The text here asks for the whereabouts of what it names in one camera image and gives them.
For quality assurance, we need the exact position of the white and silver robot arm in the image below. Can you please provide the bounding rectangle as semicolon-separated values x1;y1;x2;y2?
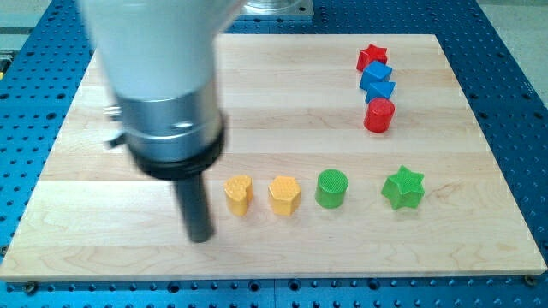
77;0;245;181

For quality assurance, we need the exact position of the yellow hexagon block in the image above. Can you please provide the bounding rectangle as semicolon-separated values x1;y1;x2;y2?
268;175;301;216

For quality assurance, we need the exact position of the yellow heart block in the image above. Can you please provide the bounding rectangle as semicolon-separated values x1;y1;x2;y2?
223;175;253;216

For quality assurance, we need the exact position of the green cylinder block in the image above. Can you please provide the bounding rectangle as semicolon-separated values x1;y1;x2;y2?
314;169;348;209

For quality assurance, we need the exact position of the light wooden board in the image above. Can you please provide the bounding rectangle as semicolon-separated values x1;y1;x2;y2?
1;34;546;282

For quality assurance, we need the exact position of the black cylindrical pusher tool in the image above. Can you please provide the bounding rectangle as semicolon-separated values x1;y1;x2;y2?
174;174;214;243

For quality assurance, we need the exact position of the red cylinder block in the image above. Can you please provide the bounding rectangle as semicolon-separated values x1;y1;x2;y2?
363;98;396;133

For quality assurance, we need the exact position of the blue triangle block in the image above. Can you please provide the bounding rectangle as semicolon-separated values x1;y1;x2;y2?
365;81;396;104

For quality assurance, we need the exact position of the blue cube block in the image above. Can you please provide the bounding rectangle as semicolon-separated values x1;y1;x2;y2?
359;61;392;91

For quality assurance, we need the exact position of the green star block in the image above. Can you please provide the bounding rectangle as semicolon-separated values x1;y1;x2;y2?
381;165;425;210

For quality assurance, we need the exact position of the red star block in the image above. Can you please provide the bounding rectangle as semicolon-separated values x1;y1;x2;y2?
356;44;388;72

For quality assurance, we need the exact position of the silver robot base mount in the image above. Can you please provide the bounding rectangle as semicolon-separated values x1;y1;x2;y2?
240;0;314;17

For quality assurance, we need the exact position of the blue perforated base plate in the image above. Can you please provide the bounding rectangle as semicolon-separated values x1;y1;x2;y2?
1;1;547;307

